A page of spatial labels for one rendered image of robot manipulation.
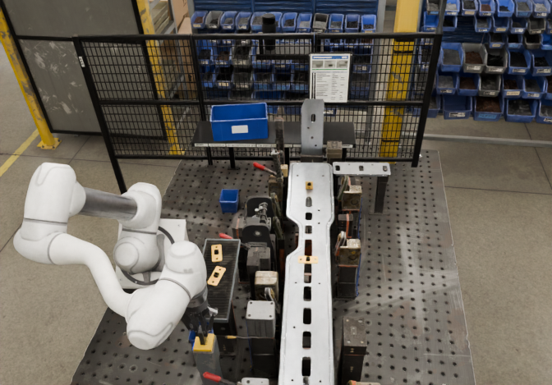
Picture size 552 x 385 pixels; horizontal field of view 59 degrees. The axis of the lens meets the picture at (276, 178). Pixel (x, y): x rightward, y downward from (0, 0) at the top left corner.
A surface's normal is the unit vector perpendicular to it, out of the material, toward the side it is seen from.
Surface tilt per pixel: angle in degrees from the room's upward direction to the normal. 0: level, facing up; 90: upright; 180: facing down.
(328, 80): 90
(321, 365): 0
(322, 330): 0
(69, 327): 0
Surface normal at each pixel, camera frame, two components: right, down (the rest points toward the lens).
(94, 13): -0.16, 0.66
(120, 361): -0.04, -0.77
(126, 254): -0.09, -0.03
